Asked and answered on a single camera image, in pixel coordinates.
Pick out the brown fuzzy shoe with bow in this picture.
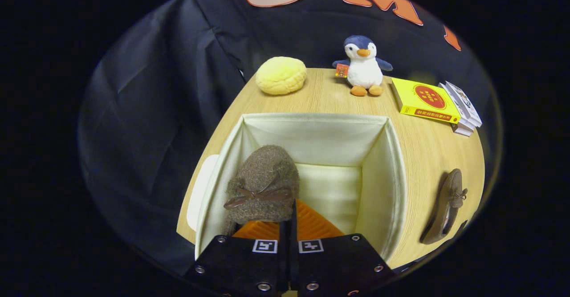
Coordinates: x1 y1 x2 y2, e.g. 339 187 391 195
420 168 468 245
223 144 300 236

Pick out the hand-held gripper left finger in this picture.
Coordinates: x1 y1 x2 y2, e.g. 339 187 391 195
184 219 291 297

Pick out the yellow round plush bun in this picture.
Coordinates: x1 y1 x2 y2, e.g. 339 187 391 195
255 57 307 95

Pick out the yellow book with red circle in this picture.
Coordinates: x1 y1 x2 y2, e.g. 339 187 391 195
391 77 461 124

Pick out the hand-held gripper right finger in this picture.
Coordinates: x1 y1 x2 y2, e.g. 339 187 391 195
290 200 396 297

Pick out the cream fabric storage box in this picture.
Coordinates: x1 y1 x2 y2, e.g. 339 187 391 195
194 112 408 262

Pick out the blue white penguin plush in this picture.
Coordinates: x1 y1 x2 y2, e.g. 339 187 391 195
332 35 394 97

